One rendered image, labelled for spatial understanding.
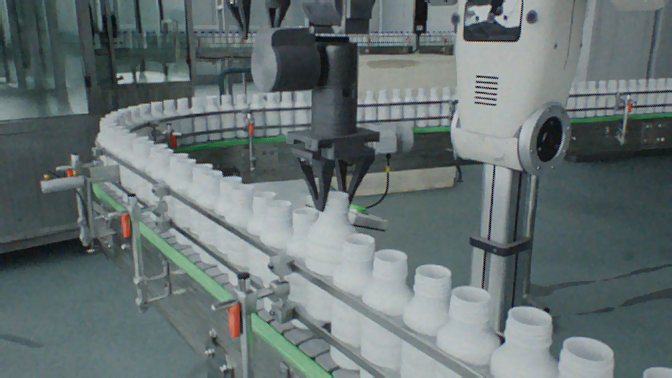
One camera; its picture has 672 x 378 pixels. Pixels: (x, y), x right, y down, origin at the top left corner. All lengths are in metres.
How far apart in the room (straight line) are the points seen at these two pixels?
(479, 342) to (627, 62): 6.45
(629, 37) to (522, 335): 6.45
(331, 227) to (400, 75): 4.21
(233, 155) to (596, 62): 5.03
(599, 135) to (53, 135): 3.01
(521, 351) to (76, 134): 3.43
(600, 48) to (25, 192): 5.45
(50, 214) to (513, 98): 3.13
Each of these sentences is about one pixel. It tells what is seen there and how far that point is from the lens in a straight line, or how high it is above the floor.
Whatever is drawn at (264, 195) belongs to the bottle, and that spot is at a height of 1.16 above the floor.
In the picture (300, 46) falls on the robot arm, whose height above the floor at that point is 1.39.
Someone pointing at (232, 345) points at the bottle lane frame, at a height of 0.92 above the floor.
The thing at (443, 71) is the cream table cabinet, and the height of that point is 1.06.
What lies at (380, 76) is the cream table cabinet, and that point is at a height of 1.03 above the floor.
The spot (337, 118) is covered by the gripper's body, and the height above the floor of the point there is 1.31.
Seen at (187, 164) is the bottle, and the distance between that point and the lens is 1.10.
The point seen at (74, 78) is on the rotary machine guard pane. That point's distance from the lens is 3.77.
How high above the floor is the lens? 1.41
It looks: 16 degrees down
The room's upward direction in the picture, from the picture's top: straight up
